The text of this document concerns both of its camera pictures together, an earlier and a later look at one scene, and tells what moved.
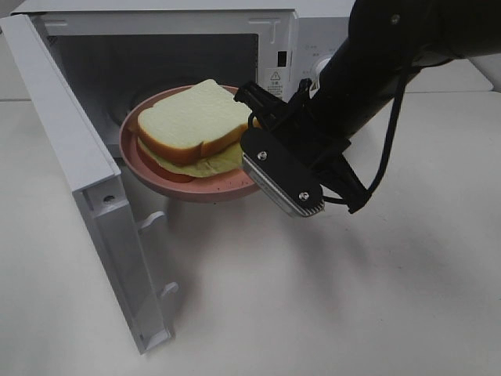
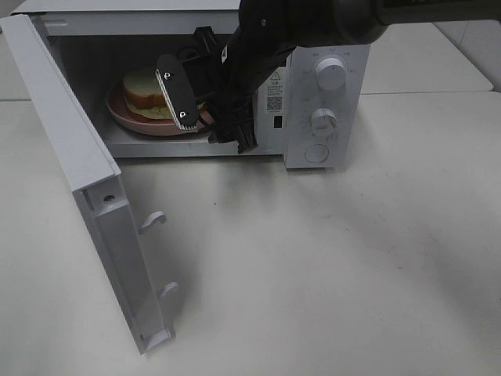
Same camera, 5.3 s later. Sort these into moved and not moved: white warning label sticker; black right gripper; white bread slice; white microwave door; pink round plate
Moved: pink round plate; black right gripper; white bread slice
Not moved: white microwave door; white warning label sticker
